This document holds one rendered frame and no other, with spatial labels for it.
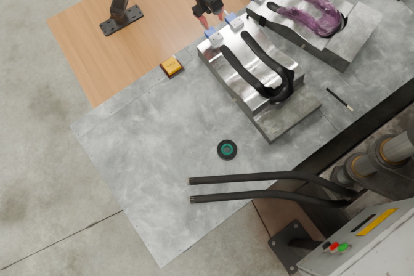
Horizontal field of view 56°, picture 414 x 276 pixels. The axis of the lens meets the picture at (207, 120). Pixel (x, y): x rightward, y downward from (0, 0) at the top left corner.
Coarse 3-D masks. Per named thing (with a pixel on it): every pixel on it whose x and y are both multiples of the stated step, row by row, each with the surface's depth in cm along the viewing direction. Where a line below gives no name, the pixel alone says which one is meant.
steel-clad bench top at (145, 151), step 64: (384, 0) 173; (192, 64) 169; (320, 64) 166; (384, 64) 164; (128, 128) 162; (192, 128) 161; (256, 128) 159; (320, 128) 158; (128, 192) 155; (192, 192) 153
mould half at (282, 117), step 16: (240, 16) 164; (224, 32) 162; (240, 32) 162; (256, 32) 162; (208, 48) 161; (240, 48) 160; (272, 48) 160; (208, 64) 163; (224, 64) 159; (256, 64) 158; (288, 64) 152; (224, 80) 157; (240, 80) 155; (272, 80) 150; (240, 96) 150; (256, 96) 149; (304, 96) 156; (256, 112) 152; (272, 112) 154; (288, 112) 154; (304, 112) 154; (272, 128) 153; (288, 128) 152
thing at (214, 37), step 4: (212, 28) 162; (204, 32) 162; (208, 32) 161; (212, 32) 161; (216, 32) 160; (208, 36) 161; (212, 36) 159; (216, 36) 159; (220, 36) 159; (212, 40) 159; (216, 40) 159; (220, 40) 160
